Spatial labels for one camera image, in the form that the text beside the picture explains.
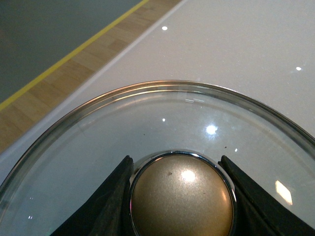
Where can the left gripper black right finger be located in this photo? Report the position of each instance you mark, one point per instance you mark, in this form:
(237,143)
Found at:
(258,213)

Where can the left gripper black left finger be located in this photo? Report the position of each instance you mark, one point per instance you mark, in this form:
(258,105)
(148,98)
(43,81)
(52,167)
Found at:
(102,213)

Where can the glass pot lid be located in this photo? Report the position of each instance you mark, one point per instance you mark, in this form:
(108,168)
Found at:
(176,133)

